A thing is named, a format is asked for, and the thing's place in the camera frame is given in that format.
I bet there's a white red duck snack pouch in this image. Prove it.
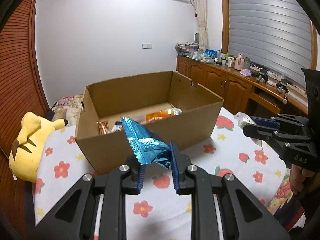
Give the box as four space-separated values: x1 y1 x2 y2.
233 112 263 147

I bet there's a copper foil candy wrapper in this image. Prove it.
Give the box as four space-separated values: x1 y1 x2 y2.
97 121 109 135

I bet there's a teal foil snack wrapper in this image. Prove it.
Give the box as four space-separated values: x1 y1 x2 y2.
121 117 171 169

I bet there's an orange white long snack packet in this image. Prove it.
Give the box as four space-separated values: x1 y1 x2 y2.
139 107 183 124

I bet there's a small white blue snack pouch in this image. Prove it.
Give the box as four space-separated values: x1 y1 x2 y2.
110 121 124 133

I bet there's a person right hand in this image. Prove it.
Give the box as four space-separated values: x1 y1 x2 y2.
290 165 315 195

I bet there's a wooden side cabinet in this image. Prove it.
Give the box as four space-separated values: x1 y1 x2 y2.
176 56 308 118

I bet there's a pink kettle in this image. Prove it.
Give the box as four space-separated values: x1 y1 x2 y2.
234 53 245 71

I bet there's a yellow pikachu plush toy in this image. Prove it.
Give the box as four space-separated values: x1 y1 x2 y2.
9 112 67 183

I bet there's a floral white bed blanket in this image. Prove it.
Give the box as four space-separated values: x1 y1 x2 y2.
33 108 292 239

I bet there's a grey window blind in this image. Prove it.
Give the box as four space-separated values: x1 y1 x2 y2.
228 0 311 86

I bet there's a blue white box on cabinet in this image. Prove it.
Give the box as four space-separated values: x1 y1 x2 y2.
204 49 217 58

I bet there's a brown cardboard box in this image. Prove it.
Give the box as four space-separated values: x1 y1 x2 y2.
75 72 223 174

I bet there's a wooden louvered wardrobe door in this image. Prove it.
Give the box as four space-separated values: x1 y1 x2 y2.
1 0 49 239

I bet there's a beige curtain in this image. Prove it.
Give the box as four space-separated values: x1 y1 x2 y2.
194 0 209 52

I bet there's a white wall switch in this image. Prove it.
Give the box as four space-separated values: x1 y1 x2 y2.
142 43 152 49

